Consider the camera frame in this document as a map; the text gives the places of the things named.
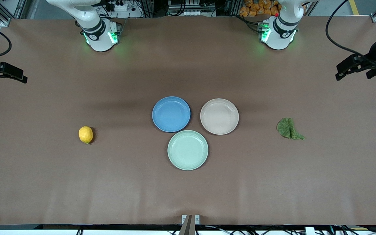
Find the pale green round plate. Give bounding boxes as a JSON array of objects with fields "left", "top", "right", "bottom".
[{"left": 167, "top": 130, "right": 209, "bottom": 171}]

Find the blue round plate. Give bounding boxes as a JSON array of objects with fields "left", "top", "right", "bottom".
[{"left": 152, "top": 96, "right": 191, "bottom": 133}]

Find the brown table cover sheet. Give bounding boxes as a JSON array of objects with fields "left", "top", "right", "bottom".
[{"left": 0, "top": 16, "right": 376, "bottom": 226}]

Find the beige round plate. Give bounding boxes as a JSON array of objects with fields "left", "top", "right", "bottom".
[{"left": 200, "top": 98, "right": 240, "bottom": 135}]

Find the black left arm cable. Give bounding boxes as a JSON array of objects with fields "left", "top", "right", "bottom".
[{"left": 325, "top": 0, "right": 373, "bottom": 59}]

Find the green lettuce leaf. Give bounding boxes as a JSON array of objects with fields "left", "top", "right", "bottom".
[{"left": 276, "top": 117, "right": 306, "bottom": 141}]

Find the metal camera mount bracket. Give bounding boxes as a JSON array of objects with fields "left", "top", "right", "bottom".
[{"left": 181, "top": 214, "right": 200, "bottom": 235}]

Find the white power strip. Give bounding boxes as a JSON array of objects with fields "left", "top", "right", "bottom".
[{"left": 110, "top": 1, "right": 130, "bottom": 12}]

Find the yellow lemon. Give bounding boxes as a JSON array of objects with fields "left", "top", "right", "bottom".
[{"left": 78, "top": 126, "right": 94, "bottom": 144}]

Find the bag of orange items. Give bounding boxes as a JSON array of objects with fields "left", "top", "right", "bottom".
[{"left": 240, "top": 0, "right": 281, "bottom": 17}]

